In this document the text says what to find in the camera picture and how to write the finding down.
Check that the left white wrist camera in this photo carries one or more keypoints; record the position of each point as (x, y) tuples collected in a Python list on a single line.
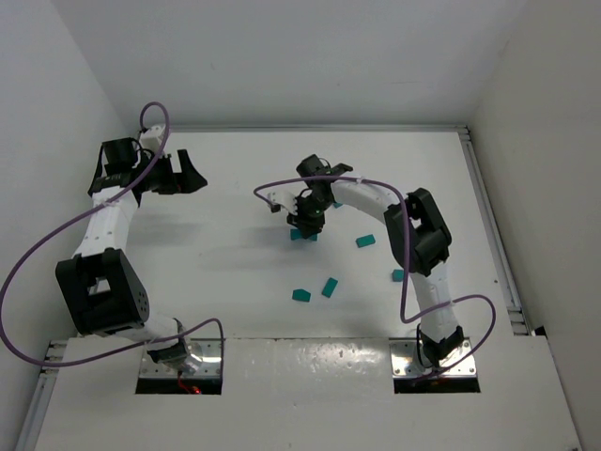
[(152, 137)]

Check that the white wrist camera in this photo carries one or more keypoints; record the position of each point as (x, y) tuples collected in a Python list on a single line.
[(152, 137), (282, 200)]

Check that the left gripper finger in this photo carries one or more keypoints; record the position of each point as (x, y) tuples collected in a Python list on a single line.
[(185, 162), (190, 181)]

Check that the aluminium frame rail left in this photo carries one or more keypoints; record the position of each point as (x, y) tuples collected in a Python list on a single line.
[(40, 401)]

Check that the aluminium frame rail back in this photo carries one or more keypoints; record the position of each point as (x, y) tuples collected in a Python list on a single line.
[(323, 128)]

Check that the aluminium frame rail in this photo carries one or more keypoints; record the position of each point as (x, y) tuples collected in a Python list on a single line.
[(40, 401), (515, 312), (323, 128)]

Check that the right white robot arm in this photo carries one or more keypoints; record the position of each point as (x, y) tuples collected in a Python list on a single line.
[(418, 236)]

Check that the aluminium frame rail right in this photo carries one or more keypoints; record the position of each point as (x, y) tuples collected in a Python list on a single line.
[(515, 312)]

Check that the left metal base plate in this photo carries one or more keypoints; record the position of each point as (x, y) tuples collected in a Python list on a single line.
[(203, 361)]

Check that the teal pentagon roof block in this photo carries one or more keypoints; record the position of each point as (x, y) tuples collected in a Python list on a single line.
[(301, 295)]

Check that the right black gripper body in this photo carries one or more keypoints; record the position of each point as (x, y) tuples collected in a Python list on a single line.
[(306, 218)]

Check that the teal long rectangular block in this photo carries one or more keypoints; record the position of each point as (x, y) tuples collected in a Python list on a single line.
[(365, 241)]

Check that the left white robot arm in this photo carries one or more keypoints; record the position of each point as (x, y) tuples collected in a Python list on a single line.
[(103, 293)]

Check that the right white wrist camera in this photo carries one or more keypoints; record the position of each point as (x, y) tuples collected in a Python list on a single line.
[(282, 200)]

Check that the metal base plate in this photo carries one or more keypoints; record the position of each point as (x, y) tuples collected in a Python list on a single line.
[(459, 364), (203, 361)]

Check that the teal small rectangular block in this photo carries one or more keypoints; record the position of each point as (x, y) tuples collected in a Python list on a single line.
[(329, 287)]

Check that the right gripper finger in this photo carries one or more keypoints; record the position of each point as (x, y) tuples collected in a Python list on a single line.
[(315, 232), (292, 221)]

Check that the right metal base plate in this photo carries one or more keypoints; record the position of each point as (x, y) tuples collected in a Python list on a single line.
[(459, 364)]

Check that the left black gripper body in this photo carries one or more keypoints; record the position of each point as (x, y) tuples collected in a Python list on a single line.
[(170, 174)]

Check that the teal arch block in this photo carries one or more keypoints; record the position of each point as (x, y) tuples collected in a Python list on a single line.
[(296, 235)]

